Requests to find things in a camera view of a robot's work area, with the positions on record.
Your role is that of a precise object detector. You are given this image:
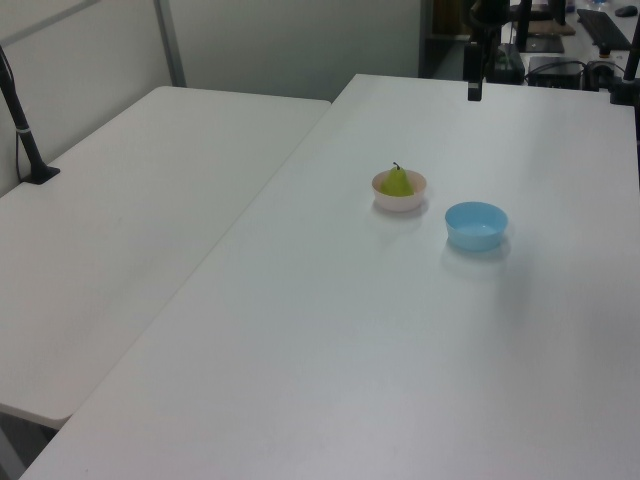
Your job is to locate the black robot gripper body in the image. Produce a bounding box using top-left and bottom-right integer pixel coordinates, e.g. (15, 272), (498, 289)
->
(469, 0), (510, 26)

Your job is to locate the green pear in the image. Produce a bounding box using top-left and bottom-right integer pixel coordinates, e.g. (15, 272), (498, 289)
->
(380, 161), (415, 198)

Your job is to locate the pink plastic bowl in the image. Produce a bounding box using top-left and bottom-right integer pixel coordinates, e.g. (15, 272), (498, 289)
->
(371, 169), (430, 213)

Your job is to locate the light blue plastic bowl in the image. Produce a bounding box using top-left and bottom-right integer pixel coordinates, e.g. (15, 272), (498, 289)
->
(444, 200), (510, 252)

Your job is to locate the black monitor stand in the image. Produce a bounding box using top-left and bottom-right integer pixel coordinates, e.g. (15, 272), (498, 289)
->
(513, 0), (567, 55)

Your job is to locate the brown wooden board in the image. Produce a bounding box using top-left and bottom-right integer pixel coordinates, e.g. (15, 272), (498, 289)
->
(508, 18), (577, 37)

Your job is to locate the black electronics box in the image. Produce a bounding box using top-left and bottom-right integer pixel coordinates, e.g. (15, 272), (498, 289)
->
(526, 55), (587, 89)

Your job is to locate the black keyboard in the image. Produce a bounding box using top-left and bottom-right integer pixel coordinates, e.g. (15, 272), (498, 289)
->
(576, 8), (633, 51)

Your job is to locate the adjoining white table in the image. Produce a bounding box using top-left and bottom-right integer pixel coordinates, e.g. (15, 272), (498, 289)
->
(0, 85), (333, 430)

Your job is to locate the black camera stand with clamp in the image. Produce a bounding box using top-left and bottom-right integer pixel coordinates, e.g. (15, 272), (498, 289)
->
(0, 43), (62, 186)
(606, 27), (640, 107)

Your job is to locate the grey metal partition post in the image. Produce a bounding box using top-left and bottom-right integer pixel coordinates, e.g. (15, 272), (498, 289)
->
(152, 0), (188, 89)

